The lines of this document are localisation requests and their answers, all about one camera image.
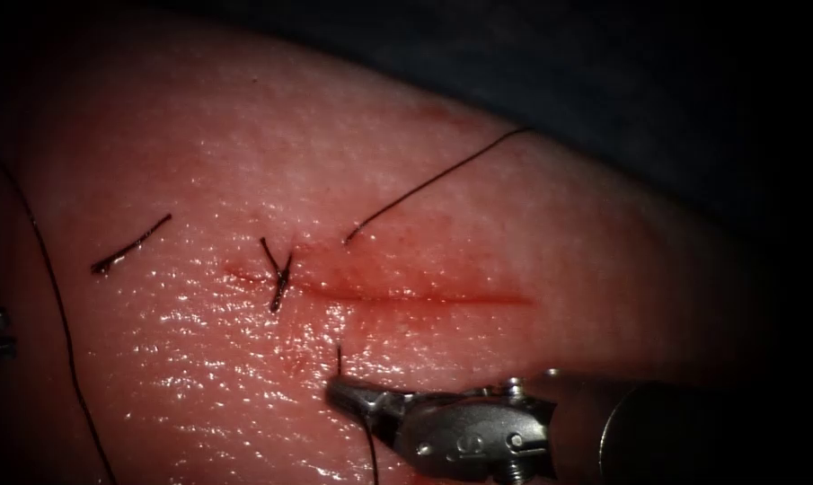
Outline blue-green cloth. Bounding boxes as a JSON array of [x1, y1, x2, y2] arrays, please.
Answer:
[[163, 0, 813, 224]]

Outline right arm needle driver jaw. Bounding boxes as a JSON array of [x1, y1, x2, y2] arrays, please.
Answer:
[[335, 397, 412, 437], [324, 375, 415, 410]]

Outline tissue pad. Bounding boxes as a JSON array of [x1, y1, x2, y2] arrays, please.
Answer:
[[0, 13, 784, 485]]

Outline black thread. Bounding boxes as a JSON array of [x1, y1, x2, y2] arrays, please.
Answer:
[[0, 126, 534, 485]]

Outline right arm needle driver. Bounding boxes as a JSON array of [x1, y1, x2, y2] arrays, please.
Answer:
[[395, 374, 561, 485]]

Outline black stitching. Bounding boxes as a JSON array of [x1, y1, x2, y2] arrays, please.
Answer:
[[90, 213, 173, 276], [259, 235, 296, 314]]

